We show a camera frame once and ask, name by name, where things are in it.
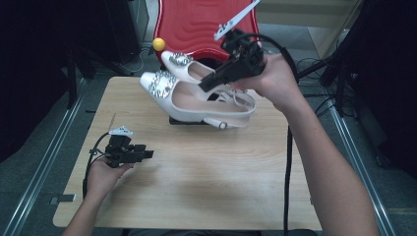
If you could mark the black cabinet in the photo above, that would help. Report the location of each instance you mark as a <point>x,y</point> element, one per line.
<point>123,29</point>

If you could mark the red and black shoe rack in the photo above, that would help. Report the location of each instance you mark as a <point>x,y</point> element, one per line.
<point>193,23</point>

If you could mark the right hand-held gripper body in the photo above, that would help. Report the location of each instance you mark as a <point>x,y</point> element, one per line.
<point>247,59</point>

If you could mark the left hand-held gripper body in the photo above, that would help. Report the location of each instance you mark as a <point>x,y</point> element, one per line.
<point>119,152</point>

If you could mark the black metal stand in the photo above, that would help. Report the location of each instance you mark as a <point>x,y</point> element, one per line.
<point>72,82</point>

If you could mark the black tripod stand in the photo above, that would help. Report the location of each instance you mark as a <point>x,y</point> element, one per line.
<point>339,65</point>

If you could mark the grey table bracket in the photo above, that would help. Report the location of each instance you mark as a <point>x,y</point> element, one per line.
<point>64,198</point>

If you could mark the metal floor rail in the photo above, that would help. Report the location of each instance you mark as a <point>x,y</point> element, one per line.
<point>49,157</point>
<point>367,183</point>

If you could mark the person's dark clothing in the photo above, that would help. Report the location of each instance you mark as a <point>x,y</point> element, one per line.
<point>196,233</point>

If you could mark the person's left hand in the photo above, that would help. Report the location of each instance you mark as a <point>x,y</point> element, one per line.
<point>103,178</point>

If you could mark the person's right hand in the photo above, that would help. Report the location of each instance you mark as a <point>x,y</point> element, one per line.
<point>278,78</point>

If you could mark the white jewelled high-heel shoe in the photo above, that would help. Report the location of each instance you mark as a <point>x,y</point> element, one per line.
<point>187,108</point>
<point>183,65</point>

